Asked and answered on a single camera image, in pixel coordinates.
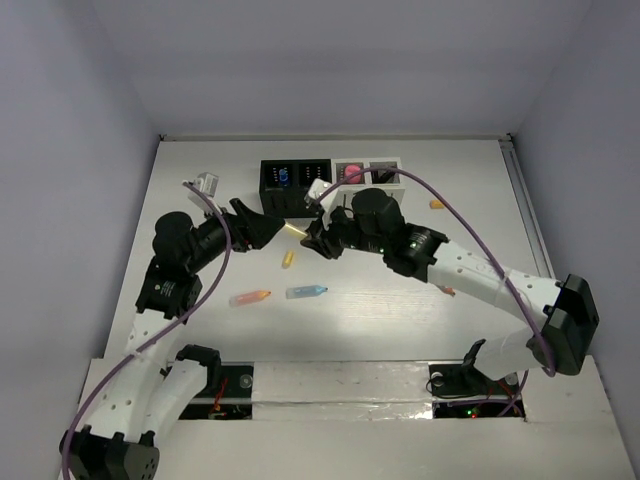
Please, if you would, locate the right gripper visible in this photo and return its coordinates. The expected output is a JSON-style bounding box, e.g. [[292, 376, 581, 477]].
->
[[300, 202, 388, 259]]

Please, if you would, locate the yellow pencil-shaped pen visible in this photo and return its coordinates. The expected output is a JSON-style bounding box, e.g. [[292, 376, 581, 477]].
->
[[284, 222, 307, 238]]

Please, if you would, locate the yellow pen cap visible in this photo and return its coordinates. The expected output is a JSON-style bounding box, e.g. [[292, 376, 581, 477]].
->
[[282, 250, 295, 269]]

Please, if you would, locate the pink glue stick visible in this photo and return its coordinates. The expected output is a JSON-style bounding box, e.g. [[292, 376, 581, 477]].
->
[[344, 164, 364, 185]]

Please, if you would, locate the blue black highlighter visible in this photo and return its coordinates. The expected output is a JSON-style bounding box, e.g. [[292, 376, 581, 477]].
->
[[372, 170, 397, 184]]

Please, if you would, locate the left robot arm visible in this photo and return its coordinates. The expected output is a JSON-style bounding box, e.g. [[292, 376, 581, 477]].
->
[[60, 198, 285, 479]]

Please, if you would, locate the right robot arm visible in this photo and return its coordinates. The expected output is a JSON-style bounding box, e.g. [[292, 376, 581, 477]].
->
[[301, 180, 599, 392]]

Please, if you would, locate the black double container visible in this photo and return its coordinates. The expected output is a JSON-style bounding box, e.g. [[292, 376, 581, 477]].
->
[[259, 159, 332, 219]]

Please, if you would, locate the blue pencil-shaped pen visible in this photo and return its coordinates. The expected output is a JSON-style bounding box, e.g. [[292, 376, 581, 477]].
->
[[285, 285, 328, 299]]

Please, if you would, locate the orange pencil-shaped pen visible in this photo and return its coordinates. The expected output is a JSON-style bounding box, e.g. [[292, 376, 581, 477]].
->
[[229, 290, 272, 308]]

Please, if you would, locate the white double container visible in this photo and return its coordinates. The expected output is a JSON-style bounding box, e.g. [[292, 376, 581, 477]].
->
[[331, 157, 405, 208]]

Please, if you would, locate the grey pencil-shaped pen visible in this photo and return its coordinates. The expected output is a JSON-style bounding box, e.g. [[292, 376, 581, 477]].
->
[[437, 285, 456, 297]]

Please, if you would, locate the silver foil tape strip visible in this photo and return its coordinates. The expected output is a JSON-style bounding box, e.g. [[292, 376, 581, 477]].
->
[[251, 361, 433, 421]]

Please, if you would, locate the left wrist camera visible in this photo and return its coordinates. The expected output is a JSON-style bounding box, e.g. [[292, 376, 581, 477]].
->
[[188, 172, 219, 211]]

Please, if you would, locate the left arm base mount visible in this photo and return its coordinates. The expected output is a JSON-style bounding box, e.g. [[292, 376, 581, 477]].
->
[[179, 363, 254, 421]]

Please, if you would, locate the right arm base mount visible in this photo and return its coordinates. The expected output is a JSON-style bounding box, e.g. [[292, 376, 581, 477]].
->
[[425, 339, 526, 419]]

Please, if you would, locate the aluminium rail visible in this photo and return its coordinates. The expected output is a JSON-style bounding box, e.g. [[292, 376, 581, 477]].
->
[[498, 139, 555, 278]]

